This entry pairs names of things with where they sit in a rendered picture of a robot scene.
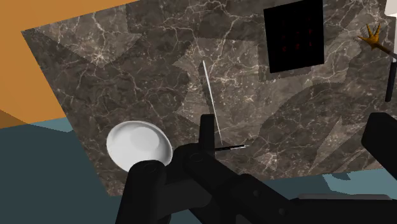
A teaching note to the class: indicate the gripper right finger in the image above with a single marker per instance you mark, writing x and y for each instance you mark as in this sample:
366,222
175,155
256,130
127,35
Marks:
383,136

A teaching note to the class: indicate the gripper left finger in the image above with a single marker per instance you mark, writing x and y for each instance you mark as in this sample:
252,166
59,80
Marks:
186,192

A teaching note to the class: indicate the black bar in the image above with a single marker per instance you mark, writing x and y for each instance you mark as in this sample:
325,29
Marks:
390,82

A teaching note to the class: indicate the thin black stick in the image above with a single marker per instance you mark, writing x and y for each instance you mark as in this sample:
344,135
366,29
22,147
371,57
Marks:
228,148

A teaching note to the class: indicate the white bowl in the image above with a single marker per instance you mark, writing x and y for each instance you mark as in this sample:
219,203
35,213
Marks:
136,144

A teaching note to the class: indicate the thin white stick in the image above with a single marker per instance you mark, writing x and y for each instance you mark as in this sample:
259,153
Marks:
212,100

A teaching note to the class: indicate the golden claw tool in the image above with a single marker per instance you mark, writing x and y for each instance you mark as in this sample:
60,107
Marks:
372,38

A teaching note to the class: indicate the white block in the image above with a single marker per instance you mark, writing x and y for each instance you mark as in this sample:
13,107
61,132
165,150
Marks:
391,6

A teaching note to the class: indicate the black flat panel red dots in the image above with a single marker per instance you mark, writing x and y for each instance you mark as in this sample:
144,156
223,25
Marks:
294,37

